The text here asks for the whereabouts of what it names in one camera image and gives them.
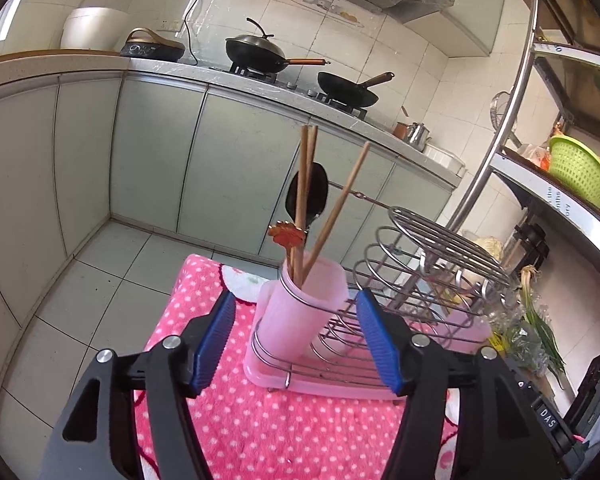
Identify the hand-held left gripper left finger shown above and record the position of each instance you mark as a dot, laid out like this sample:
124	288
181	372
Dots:
212	340

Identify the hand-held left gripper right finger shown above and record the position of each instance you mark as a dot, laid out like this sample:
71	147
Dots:
380	340

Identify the pink plastic utensil cup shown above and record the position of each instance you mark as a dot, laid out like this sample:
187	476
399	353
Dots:
300	315

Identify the thin stick with leaf top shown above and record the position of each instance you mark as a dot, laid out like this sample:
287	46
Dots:
286	234

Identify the black plastic spoon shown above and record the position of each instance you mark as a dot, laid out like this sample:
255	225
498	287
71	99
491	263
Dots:
317	195

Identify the black box device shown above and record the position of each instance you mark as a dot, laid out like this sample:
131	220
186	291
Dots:
595	395

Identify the pink plastic drip tray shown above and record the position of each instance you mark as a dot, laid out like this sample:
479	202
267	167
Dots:
325	382

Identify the green onions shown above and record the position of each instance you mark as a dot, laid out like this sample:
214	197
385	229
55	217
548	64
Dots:
542	325

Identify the pink polka-dot towel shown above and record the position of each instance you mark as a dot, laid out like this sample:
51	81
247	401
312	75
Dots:
260	425

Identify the white dish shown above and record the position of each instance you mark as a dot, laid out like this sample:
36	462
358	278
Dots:
445	157

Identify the metal kettle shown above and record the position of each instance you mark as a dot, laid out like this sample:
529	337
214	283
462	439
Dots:
419	135

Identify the copper pot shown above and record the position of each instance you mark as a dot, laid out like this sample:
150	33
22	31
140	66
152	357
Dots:
401	130

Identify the green plastic colander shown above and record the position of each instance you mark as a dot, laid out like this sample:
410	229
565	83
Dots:
580	170

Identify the metal strainer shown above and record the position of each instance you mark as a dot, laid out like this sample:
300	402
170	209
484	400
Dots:
502	115

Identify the gas stove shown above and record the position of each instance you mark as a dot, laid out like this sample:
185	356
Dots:
290	85

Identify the metal storage shelf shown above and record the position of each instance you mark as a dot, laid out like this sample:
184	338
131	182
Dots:
510	85

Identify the black wok with lid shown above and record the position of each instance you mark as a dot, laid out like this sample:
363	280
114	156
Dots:
252	50

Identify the black induction cooker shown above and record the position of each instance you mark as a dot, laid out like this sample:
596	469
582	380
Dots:
150	50

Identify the white rice cooker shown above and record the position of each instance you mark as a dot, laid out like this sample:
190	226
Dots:
92	27

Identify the grey wall cabinet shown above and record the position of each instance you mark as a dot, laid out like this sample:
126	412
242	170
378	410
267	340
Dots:
470	10

